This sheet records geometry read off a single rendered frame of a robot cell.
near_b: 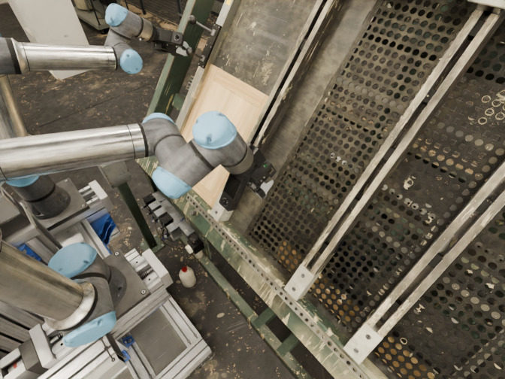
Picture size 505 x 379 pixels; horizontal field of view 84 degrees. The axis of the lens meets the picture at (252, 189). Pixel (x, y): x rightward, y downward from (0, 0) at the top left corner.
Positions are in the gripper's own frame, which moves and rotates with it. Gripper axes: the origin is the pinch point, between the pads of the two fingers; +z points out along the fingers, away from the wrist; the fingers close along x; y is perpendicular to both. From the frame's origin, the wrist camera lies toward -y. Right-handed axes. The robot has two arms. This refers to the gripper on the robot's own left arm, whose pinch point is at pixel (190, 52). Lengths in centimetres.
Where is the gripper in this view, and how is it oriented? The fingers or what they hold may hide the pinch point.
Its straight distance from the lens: 143.7
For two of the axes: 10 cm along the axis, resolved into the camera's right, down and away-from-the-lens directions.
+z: 5.9, 0.0, 8.1
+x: -1.9, 9.7, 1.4
